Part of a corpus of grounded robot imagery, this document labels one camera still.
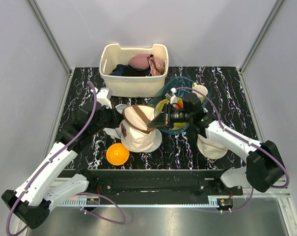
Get yellow-green mug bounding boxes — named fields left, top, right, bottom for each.
left=191, top=83, right=208, bottom=104

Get orange plastic bowl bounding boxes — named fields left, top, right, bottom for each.
left=106, top=143, right=130, bottom=166

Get white mesh laundry bag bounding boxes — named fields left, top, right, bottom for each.
left=104, top=104, right=128, bottom=139

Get beige brown-trimmed laundry bag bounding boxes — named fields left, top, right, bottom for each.
left=119, top=105, right=162, bottom=153

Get orange translucent cup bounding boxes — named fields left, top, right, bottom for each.
left=175, top=102, right=183, bottom=109

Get yellow-green plate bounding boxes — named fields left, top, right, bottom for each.
left=154, top=98, right=188, bottom=130

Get dark navy clothes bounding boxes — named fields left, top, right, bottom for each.
left=110, top=64, right=150, bottom=77

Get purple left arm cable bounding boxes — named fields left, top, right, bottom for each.
left=5, top=81, right=127, bottom=236

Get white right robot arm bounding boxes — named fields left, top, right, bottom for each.
left=147, top=93, right=287, bottom=195

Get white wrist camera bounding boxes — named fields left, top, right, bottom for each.
left=165, top=88, right=178, bottom=104
left=96, top=88, right=112, bottom=109

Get clear blue plastic tray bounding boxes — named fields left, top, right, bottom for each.
left=148, top=76, right=211, bottom=135

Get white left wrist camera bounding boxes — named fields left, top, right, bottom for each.
left=96, top=88, right=112, bottom=109

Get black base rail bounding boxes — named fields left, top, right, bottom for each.
left=57, top=169, right=247, bottom=206

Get beige bra-print laundry bag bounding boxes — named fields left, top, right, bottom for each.
left=197, top=135, right=228, bottom=160

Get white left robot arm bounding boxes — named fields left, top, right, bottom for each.
left=1, top=104, right=122, bottom=229

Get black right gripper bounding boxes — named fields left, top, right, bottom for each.
left=148, top=103, right=192, bottom=130

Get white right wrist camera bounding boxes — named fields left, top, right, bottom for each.
left=165, top=88, right=178, bottom=104

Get pink bra in basket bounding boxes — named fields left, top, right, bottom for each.
left=128, top=54, right=165, bottom=76

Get cream plastic laundry basket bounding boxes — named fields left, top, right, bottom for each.
left=99, top=43, right=169, bottom=97

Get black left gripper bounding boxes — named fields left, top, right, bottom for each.
left=90, top=102, right=125, bottom=135

